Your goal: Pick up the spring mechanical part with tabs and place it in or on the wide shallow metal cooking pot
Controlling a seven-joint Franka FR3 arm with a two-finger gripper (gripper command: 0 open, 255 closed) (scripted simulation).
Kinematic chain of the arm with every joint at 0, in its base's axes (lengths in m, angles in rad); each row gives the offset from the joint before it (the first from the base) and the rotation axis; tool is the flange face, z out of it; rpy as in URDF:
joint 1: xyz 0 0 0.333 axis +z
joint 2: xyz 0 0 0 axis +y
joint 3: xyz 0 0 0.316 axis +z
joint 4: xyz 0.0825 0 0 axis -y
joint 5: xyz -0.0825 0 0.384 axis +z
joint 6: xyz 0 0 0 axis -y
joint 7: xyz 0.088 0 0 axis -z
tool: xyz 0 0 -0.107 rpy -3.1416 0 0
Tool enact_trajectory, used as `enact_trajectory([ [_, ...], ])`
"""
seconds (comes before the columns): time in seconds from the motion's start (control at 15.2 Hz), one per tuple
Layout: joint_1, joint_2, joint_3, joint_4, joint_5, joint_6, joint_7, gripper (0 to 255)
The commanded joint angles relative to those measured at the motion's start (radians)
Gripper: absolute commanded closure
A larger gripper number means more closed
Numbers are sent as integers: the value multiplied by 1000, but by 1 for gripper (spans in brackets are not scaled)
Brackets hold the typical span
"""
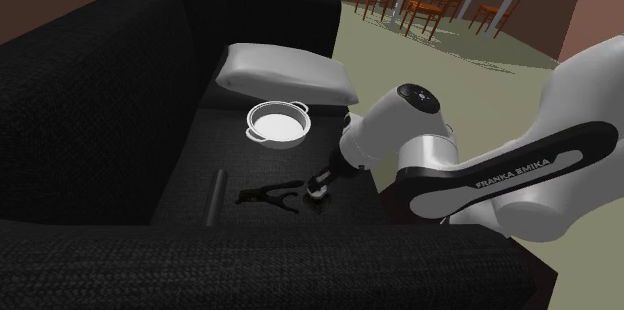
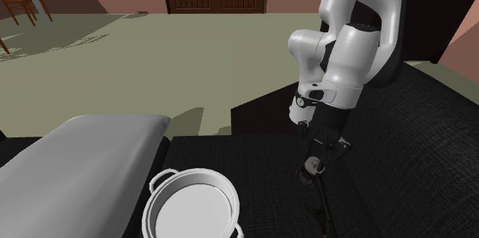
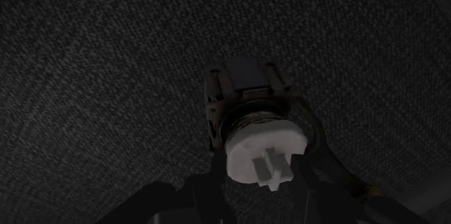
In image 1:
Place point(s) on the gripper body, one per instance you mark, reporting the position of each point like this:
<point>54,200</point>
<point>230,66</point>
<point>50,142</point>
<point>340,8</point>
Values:
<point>341,166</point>

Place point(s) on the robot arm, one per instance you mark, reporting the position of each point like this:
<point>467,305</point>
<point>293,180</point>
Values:
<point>526,172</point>

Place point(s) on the small dark object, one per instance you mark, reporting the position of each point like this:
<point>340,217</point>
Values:
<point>318,205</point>

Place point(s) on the white pillow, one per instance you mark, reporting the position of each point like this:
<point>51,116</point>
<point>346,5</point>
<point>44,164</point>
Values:
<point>287,72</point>

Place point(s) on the black cylinder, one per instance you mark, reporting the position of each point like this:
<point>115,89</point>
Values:
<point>216,197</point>

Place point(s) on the black sofa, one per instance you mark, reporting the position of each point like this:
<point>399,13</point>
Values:
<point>88,104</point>

